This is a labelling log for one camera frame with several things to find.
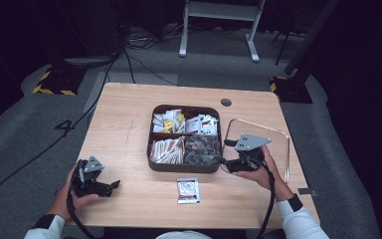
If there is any person's white clothing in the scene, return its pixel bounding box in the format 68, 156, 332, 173
154, 229, 214, 239

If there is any person's right hand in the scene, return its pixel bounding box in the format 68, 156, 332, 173
234, 144, 294, 202

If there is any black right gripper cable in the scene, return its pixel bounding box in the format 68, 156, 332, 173
256, 162, 277, 239

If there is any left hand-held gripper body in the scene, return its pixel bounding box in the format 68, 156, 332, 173
70, 155, 114, 198

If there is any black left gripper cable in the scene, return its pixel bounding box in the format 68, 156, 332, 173
66, 178, 97, 239

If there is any long black floor cable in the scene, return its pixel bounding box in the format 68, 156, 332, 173
0, 49, 122, 205

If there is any pile of black packets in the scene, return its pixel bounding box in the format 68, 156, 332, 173
184, 133, 222, 166

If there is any bundle of floor cables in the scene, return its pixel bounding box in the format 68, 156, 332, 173
124, 22, 193, 52

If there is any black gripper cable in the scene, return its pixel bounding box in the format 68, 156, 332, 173
256, 162, 277, 239
66, 178, 97, 239

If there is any dark brown compartment box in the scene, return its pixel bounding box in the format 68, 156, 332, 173
145, 104, 224, 174

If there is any pile of white red sachets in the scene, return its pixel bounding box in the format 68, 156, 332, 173
185, 113, 220, 136

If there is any thin black floor cable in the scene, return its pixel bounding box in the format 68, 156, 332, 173
124, 49, 179, 88

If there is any white metal stand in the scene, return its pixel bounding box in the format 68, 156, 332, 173
178, 0, 268, 64

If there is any pile of brown stick packets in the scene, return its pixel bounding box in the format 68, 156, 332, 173
149, 135, 186, 165

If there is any person's left hand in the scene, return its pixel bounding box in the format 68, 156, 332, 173
47, 164, 101, 222

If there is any clear plastic box lid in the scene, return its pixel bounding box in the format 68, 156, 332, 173
221, 117, 291, 185

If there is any white packet with dark print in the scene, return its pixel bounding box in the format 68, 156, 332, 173
175, 176, 202, 205

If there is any grey floor tape strip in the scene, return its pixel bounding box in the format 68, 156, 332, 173
296, 186, 318, 196

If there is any black tripod leg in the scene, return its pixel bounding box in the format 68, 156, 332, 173
271, 29, 300, 67

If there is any black yellow striped stand base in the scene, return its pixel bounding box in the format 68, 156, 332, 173
269, 75, 314, 105
32, 64, 88, 98

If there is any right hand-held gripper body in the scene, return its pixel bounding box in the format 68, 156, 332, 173
232, 132, 274, 174

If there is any black slanted stand post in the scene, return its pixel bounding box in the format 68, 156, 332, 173
284, 0, 341, 77

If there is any pile of white yellow packets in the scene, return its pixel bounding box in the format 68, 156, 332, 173
152, 109, 187, 134

